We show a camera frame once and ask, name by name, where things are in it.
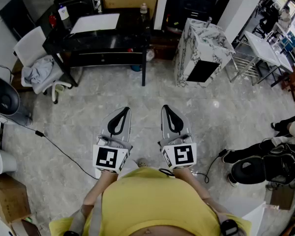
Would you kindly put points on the person's left forearm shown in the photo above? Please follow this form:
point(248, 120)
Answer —
point(100, 185)

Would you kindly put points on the black vanity stand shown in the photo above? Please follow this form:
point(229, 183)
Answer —
point(108, 58)

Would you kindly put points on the black panel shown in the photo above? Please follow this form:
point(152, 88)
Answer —
point(14, 16)

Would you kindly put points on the white marble sink cabinet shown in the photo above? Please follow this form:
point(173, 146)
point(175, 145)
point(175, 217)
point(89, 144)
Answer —
point(186, 58)

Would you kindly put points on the white pillar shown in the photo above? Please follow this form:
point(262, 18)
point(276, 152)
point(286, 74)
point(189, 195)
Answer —
point(162, 6)
point(243, 8)

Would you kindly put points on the white office chair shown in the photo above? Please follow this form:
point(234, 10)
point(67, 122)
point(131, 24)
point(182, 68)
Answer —
point(29, 45)

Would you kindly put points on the white rectangular sink basin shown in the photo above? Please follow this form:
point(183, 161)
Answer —
point(96, 23)

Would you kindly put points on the person's bare belly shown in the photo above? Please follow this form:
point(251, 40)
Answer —
point(162, 232)

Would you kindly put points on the person's right forearm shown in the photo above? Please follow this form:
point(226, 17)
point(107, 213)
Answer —
point(189, 181)

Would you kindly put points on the chrome faucet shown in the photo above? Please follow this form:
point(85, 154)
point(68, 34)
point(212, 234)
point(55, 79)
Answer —
point(208, 22)

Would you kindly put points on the metal rack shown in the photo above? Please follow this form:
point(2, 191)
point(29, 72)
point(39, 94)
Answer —
point(245, 62)

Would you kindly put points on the white cylindrical container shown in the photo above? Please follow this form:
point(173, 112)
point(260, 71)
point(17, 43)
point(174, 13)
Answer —
point(2, 160)

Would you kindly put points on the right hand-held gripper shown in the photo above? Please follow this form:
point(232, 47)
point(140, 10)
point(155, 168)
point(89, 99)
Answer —
point(184, 156)

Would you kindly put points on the person's grey shoe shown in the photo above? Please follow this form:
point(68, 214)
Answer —
point(142, 162)

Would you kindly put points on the brown box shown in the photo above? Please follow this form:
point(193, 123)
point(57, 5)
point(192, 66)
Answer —
point(282, 198)

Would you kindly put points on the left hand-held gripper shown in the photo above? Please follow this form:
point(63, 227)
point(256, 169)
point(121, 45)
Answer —
point(110, 157)

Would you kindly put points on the small cardboard box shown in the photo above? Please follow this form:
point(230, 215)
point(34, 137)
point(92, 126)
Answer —
point(7, 198)

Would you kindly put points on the black cabinet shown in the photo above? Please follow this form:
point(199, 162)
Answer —
point(199, 1)

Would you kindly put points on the black power adapter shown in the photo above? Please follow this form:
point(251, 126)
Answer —
point(39, 133)

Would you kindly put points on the clear plastic bag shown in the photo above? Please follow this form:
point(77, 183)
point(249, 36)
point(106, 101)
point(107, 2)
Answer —
point(150, 55)

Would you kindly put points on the grey cloth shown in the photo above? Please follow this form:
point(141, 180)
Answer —
point(38, 70)

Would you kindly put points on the person's yellow shirt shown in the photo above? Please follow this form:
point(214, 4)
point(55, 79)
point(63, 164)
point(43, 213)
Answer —
point(150, 200)

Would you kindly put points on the grey cabinet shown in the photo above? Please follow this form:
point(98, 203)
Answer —
point(37, 1)

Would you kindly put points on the black shoulder device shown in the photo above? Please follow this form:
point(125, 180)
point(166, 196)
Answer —
point(229, 227)
point(71, 233)

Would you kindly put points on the person's white trousers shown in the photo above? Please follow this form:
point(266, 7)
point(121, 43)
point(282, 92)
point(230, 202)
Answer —
point(129, 167)

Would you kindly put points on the blue container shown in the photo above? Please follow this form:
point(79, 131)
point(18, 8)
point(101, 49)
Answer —
point(135, 68)

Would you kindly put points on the black marble vanity counter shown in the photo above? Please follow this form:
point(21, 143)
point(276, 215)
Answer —
point(130, 31)

